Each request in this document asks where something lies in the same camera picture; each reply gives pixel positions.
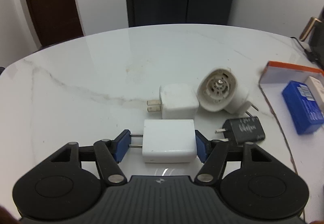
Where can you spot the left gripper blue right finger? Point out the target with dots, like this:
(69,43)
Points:
(203,146)

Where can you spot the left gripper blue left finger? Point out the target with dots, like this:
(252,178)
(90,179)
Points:
(121,145)

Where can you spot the white USB charger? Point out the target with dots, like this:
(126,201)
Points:
(168,141)

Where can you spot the black USB charger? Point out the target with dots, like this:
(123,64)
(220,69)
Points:
(241,130)

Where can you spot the white cube charger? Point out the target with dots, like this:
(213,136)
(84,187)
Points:
(176,101)

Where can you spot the white plug-in vaporizer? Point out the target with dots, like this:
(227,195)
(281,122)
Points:
(221,90)

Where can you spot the blue rectangular box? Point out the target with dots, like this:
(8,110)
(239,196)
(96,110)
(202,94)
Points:
(306,114)

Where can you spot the white barcode product box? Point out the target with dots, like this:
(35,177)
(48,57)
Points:
(316,88)

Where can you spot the person's right hand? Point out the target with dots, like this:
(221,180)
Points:
(317,222)

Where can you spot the orange white cardboard tray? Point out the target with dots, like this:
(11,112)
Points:
(274,78)

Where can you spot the dark grey air fryer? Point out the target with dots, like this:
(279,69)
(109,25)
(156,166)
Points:
(314,29)

